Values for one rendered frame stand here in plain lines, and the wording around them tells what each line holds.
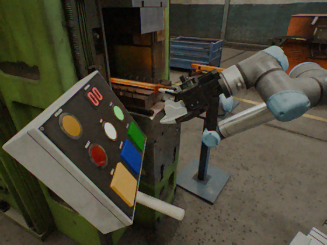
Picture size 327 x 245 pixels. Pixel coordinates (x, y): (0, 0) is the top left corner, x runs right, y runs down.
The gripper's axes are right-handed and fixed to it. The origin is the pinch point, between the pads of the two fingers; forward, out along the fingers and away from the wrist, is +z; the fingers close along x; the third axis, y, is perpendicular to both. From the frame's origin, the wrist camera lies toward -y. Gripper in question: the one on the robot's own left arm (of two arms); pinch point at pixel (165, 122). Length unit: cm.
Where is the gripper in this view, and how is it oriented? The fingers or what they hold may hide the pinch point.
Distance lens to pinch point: 62.1
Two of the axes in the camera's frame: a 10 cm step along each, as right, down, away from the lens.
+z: -8.7, 4.3, 2.6
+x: -0.2, 4.9, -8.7
